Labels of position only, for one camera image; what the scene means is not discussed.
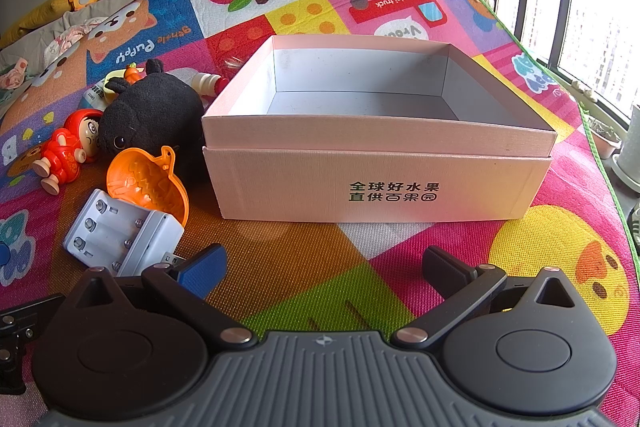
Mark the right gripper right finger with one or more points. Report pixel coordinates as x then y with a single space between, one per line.
466 291

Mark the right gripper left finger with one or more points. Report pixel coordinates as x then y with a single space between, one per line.
181 290

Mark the white battery charger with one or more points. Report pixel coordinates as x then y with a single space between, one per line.
121 237

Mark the orange plastic cup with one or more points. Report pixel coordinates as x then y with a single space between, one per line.
148 181

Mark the black plush toy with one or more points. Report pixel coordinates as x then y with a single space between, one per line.
158 110

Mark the red hooded doll figure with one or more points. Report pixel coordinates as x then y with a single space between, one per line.
70 146

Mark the small yogurt drink bottle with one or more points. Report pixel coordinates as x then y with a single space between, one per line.
208 85

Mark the white cardboard box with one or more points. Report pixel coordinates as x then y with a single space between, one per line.
372 129

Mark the colourful cartoon play mat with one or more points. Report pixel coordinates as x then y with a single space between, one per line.
320 274

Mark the small pink cloth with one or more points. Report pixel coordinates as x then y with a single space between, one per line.
14 76

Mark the grey sofa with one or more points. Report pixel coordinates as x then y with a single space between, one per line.
31 46

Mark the crumpled pink white cloth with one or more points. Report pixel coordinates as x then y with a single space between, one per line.
68 38

